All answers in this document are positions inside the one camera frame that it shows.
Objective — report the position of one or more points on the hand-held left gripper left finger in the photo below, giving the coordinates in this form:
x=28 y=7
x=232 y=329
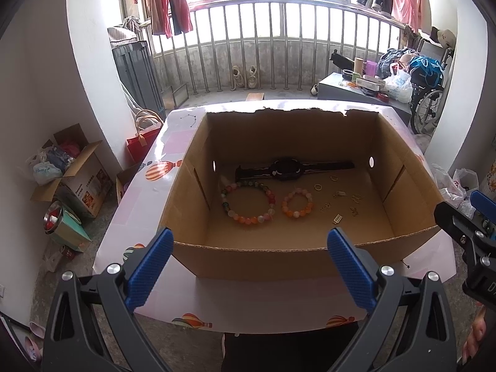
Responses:
x=151 y=267

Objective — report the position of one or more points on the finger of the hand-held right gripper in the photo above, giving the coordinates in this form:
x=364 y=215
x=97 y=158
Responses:
x=486 y=205
x=451 y=221

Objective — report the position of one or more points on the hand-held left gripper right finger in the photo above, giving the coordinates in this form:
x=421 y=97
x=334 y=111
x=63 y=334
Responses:
x=350 y=267

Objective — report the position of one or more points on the small gold jewelry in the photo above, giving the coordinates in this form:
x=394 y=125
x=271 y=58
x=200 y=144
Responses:
x=317 y=187

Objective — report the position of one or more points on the large cardboard box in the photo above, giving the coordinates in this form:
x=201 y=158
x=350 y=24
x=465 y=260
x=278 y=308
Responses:
x=252 y=263

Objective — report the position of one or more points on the black watch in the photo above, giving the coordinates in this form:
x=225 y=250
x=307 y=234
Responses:
x=286 y=169

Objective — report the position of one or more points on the person's right hand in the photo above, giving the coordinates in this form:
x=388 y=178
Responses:
x=476 y=333

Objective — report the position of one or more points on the white crumpled plastic bag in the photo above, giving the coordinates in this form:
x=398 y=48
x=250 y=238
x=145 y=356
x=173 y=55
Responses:
x=453 y=186

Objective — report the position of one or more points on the teal carton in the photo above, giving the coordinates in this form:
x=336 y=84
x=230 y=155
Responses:
x=73 y=232

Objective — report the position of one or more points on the small empty cardboard box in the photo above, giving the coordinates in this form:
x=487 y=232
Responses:
x=126 y=182

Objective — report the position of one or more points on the pink printed tablecloth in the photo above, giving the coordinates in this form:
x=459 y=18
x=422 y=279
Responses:
x=240 y=298

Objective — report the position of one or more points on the open cardboard box with clutter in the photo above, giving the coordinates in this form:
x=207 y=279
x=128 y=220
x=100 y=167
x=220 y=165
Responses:
x=83 y=186

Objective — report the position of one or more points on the steel bowl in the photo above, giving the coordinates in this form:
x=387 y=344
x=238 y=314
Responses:
x=52 y=217

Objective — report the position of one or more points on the wheelchair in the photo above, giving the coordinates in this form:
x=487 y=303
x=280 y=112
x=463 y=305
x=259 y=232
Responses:
x=430 y=97

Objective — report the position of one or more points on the red tote bag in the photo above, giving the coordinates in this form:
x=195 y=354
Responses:
x=141 y=145

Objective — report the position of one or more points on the pink slipper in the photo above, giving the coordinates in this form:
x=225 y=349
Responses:
x=37 y=329

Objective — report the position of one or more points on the white blue plastic bag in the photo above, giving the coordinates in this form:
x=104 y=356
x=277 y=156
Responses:
x=46 y=170

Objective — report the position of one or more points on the white shopping bag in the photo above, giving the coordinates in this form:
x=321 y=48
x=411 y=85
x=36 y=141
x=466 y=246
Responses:
x=397 y=85

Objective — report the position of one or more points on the pile of blue clothes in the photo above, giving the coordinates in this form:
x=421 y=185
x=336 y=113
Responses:
x=422 y=66

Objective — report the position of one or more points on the grey low table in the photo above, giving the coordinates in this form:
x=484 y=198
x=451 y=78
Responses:
x=341 y=93

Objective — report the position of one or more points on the purple cup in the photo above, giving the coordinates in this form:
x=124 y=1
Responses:
x=370 y=69

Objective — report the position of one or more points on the leaning picture frames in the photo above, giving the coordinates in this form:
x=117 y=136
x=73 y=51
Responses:
x=176 y=96

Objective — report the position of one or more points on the beige hat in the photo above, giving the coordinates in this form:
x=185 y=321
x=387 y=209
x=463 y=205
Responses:
x=443 y=37

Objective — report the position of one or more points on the beige cup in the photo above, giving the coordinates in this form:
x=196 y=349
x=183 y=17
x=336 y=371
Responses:
x=359 y=65

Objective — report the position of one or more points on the grey metal cabinet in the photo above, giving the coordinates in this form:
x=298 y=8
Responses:
x=135 y=77

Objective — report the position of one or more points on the light pink hanging shirt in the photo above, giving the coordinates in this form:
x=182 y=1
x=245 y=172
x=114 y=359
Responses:
x=405 y=0

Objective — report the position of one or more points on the cloth bundle on cabinet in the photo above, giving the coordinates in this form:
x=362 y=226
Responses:
x=122 y=31

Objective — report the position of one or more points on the metal balcony railing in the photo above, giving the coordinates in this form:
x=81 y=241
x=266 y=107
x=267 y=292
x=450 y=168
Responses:
x=252 y=46

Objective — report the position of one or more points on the dusty pink hanging jacket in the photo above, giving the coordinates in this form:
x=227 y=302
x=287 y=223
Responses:
x=159 y=4

